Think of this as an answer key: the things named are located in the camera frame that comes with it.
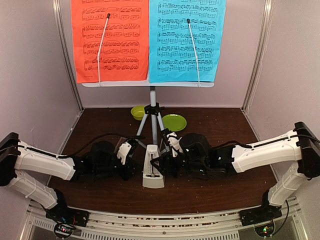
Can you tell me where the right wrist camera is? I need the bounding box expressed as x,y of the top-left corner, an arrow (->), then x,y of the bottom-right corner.
161,128 -> 183,158

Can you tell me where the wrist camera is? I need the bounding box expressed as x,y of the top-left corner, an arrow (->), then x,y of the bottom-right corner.
161,128 -> 183,158
116,138 -> 139,165

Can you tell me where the blue sheet music paper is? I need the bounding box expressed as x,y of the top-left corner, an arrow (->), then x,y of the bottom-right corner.
148,0 -> 227,84

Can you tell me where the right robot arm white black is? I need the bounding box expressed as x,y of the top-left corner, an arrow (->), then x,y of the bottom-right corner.
150,122 -> 320,221

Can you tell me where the grey metronome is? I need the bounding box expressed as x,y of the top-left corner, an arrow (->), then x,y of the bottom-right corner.
142,144 -> 165,189

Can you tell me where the aluminium front rail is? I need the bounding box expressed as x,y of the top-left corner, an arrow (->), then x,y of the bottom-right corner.
21,197 -> 308,240

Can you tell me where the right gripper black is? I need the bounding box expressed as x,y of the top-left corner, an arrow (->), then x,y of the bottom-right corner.
150,150 -> 208,177

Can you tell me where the green plastic bowl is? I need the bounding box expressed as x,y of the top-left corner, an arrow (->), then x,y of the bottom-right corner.
130,105 -> 146,121

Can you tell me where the left aluminium frame post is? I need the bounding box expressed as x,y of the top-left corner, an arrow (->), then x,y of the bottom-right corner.
51,0 -> 85,113

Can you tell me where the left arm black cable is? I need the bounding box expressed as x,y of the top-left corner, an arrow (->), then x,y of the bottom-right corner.
14,133 -> 146,160

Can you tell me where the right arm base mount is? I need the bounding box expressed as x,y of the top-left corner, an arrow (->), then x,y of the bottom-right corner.
239,207 -> 282,238

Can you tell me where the aluminium frame post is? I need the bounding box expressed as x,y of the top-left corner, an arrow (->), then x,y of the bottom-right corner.
241,0 -> 273,113
51,0 -> 85,113

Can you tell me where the green plastic plate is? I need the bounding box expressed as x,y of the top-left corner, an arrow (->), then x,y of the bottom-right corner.
162,114 -> 187,132

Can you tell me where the red sheet music paper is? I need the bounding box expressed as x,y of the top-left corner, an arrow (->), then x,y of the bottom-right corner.
71,0 -> 150,84

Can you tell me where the right aluminium frame post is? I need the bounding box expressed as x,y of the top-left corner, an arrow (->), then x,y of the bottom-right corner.
241,0 -> 273,113

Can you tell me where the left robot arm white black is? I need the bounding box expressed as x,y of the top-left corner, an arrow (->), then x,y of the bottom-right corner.
0,132 -> 139,222

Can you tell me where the white perforated music stand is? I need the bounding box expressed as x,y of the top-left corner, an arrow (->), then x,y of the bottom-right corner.
81,0 -> 227,161

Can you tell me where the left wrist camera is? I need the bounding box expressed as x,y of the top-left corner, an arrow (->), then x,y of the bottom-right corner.
116,138 -> 139,165

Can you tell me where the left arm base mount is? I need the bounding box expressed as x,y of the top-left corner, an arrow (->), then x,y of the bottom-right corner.
43,207 -> 90,239

